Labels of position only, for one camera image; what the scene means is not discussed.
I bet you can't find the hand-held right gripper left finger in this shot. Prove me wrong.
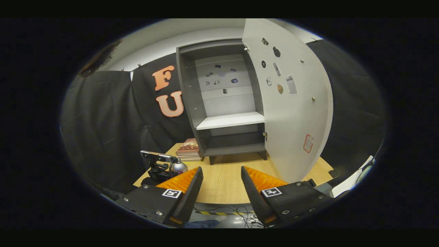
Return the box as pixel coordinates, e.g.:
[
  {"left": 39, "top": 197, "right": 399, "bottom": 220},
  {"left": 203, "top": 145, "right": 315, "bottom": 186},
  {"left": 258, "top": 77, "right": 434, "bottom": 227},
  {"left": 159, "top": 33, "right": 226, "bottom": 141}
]
[{"left": 117, "top": 166, "right": 203, "bottom": 227}]

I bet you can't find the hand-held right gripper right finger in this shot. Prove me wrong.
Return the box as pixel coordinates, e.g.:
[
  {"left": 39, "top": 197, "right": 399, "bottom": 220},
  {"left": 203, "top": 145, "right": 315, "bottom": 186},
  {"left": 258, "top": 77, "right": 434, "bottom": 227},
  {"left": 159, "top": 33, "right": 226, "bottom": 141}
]
[{"left": 241, "top": 166, "right": 335, "bottom": 227}]

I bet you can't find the silver bottle with pink label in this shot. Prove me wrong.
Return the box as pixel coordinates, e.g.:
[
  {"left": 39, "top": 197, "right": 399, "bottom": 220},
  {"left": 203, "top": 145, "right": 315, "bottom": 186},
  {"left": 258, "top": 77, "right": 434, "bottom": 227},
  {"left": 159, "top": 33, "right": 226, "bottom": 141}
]
[{"left": 171, "top": 157, "right": 189, "bottom": 175}]

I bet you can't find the dark grey cabinet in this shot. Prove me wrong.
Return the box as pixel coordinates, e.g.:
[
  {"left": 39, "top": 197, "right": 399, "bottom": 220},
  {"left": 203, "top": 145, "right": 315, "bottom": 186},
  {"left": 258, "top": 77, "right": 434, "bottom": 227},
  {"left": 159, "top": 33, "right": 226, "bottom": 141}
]
[{"left": 176, "top": 39, "right": 268, "bottom": 166}]

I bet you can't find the beige cabinet door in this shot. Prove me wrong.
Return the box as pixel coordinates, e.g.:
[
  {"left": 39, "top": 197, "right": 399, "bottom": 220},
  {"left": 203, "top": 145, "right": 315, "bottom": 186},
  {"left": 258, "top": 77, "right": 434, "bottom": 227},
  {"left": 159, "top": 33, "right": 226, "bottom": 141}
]
[{"left": 242, "top": 19, "right": 334, "bottom": 184}]

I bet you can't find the blue clothing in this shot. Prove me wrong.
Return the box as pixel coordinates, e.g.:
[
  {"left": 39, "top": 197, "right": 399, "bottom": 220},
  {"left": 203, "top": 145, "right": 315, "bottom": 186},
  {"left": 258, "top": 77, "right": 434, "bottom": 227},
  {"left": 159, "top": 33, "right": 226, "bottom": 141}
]
[{"left": 185, "top": 220, "right": 220, "bottom": 228}]

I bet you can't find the grey round base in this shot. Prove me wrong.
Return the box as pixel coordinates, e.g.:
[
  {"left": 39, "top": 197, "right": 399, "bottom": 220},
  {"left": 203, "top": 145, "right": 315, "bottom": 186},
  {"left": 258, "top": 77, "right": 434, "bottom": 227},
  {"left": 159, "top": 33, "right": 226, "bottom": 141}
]
[{"left": 219, "top": 213, "right": 249, "bottom": 228}]

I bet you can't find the brown cover book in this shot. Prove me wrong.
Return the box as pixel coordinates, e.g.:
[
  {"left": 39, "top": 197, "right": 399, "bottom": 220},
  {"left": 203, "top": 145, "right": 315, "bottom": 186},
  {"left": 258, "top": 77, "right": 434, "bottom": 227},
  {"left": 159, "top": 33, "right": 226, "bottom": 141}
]
[{"left": 176, "top": 138, "right": 200, "bottom": 152}]

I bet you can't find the black backdrop cloth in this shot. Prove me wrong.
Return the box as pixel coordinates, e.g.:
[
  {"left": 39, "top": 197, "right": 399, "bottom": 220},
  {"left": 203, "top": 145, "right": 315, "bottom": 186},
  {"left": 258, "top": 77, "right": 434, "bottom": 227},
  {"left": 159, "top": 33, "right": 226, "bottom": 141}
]
[{"left": 60, "top": 39, "right": 386, "bottom": 199}]

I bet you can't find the person's head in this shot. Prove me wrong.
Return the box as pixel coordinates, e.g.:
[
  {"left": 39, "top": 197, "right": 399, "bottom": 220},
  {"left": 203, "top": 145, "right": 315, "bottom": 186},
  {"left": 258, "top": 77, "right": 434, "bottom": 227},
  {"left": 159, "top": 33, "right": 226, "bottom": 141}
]
[{"left": 78, "top": 39, "right": 123, "bottom": 78}]

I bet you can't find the tangle of black cables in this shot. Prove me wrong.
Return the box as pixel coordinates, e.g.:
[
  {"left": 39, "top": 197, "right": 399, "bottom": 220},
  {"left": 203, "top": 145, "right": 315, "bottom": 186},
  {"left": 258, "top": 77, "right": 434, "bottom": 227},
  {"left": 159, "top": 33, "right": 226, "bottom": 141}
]
[{"left": 197, "top": 205, "right": 263, "bottom": 227}]

